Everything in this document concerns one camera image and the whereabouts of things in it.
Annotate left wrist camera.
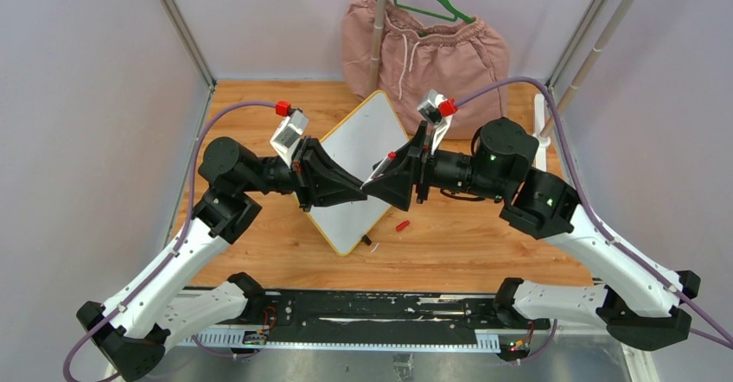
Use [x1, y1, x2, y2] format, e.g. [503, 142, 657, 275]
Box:
[270, 109, 309, 168]

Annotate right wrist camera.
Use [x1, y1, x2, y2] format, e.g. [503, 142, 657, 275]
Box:
[417, 89, 457, 154]

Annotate yellow framed whiteboard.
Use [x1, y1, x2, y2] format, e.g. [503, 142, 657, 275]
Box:
[307, 90, 408, 256]

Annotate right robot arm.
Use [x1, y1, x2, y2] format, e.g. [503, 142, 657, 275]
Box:
[363, 118, 700, 351]

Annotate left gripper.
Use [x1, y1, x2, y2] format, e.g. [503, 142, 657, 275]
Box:
[240, 136, 367, 212]

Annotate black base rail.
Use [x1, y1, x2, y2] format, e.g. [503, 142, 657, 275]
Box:
[208, 287, 552, 347]

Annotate white marker pen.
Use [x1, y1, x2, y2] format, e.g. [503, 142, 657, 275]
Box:
[360, 151, 397, 189]

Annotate red marker cap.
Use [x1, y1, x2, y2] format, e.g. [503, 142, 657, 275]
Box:
[395, 220, 411, 232]

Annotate clothes rack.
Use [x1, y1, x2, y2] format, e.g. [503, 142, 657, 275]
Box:
[366, 0, 660, 157]

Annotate pink shorts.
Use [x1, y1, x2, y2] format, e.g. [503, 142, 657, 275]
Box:
[341, 0, 510, 133]

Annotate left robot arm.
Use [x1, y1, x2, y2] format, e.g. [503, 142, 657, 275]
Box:
[77, 137, 366, 381]

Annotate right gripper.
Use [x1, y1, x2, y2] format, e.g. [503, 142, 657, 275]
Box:
[361, 121, 508, 212]

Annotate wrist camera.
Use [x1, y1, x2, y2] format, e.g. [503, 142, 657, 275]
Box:
[417, 89, 457, 154]
[270, 109, 309, 168]

